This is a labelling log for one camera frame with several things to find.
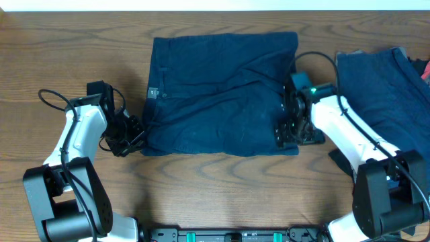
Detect red garment in pile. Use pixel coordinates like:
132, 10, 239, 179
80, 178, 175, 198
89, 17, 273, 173
421, 62, 430, 80

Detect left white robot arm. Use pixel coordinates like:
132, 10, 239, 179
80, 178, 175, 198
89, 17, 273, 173
23, 81, 145, 241

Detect dark navy shorts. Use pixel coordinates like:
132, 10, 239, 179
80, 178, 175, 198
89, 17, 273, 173
142, 32, 298, 157

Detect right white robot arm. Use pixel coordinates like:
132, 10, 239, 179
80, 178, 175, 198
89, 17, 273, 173
274, 73, 429, 241

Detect blue denim garment pile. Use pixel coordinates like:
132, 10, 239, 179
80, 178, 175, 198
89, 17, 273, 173
336, 47, 429, 162

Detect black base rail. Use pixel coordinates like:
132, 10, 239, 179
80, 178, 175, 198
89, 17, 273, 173
138, 226, 332, 242

